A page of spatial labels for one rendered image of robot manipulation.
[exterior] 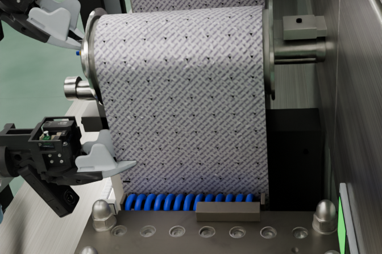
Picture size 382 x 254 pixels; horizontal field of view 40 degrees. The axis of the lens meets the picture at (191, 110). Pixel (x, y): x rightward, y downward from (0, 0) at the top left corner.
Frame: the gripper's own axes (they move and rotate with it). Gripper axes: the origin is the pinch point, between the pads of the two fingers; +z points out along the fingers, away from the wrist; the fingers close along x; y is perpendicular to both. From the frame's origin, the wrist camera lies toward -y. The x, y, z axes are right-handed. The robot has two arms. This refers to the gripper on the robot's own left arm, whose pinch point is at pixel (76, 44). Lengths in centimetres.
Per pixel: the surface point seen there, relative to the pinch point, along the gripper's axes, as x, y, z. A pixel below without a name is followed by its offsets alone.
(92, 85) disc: -7.9, 0.5, 5.1
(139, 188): -7.0, -12.5, 20.5
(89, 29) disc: -4.3, 5.9, 0.7
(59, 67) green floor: 253, -178, -15
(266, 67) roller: -6.5, 17.1, 23.4
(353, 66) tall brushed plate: -27.9, 30.4, 22.7
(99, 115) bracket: 0.3, -9.4, 9.0
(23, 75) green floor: 242, -193, -33
